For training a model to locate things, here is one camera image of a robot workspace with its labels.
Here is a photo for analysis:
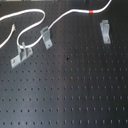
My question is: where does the middle grey metal cable clip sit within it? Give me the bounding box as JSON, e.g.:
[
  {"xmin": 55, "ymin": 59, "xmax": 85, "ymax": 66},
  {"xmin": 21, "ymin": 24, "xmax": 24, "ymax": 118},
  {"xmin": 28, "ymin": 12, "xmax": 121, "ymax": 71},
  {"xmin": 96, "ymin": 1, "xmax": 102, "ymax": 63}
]
[{"xmin": 40, "ymin": 27, "xmax": 53, "ymax": 49}]

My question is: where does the grey metal cable clip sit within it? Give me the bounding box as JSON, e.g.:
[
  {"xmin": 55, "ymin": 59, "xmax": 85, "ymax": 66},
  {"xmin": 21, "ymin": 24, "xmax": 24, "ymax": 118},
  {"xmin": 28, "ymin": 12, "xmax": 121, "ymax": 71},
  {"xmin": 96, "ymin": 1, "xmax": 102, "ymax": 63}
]
[
  {"xmin": 100, "ymin": 20, "xmax": 111, "ymax": 44},
  {"xmin": 40, "ymin": 27, "xmax": 53, "ymax": 49},
  {"xmin": 11, "ymin": 43, "xmax": 33, "ymax": 68}
]

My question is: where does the left grey metal cable clip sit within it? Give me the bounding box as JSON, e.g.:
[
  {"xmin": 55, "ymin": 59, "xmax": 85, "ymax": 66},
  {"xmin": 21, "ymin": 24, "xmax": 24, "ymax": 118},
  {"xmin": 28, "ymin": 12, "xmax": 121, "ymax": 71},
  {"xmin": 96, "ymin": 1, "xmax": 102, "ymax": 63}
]
[{"xmin": 11, "ymin": 43, "xmax": 33, "ymax": 68}]

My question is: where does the right grey metal cable clip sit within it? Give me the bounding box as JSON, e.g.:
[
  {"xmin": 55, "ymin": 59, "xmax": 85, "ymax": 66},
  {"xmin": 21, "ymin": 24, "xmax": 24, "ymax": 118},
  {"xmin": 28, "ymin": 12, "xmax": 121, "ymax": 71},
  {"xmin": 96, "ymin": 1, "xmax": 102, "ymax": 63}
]
[{"xmin": 100, "ymin": 20, "xmax": 111, "ymax": 44}]

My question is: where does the white cable with red band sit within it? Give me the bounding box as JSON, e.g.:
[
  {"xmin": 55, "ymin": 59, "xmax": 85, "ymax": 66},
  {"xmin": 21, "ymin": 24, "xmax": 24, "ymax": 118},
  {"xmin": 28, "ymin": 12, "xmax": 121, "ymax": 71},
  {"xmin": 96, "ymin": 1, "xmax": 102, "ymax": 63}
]
[{"xmin": 0, "ymin": 0, "xmax": 113, "ymax": 49}]

